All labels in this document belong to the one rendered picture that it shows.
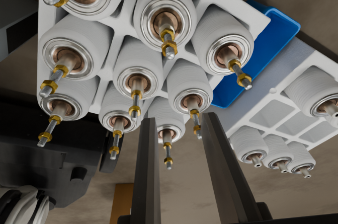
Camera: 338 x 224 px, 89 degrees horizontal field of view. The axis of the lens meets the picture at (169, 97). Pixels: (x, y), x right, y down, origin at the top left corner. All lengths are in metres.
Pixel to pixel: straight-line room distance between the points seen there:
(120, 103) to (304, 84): 0.43
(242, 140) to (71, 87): 0.49
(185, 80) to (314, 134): 0.63
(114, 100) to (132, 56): 0.12
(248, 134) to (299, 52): 0.26
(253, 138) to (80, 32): 0.52
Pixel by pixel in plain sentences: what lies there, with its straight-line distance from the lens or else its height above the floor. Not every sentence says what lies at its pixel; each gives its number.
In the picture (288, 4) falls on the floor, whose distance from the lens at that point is 0.64.
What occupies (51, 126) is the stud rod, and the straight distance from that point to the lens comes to 0.38.
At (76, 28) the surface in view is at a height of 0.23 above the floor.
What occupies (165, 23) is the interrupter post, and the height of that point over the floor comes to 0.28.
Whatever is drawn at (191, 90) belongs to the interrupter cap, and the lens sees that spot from 0.34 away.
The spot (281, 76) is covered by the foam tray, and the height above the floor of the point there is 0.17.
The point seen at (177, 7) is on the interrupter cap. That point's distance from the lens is 0.27.
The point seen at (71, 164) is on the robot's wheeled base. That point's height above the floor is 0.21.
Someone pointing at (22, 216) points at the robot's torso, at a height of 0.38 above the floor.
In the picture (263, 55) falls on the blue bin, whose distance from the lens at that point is 0.56.
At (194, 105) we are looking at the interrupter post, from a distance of 0.34.
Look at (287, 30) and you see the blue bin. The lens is 0.55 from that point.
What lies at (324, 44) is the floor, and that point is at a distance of 0.79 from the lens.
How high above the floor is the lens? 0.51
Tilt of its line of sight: 49 degrees down
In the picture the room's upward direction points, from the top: 174 degrees clockwise
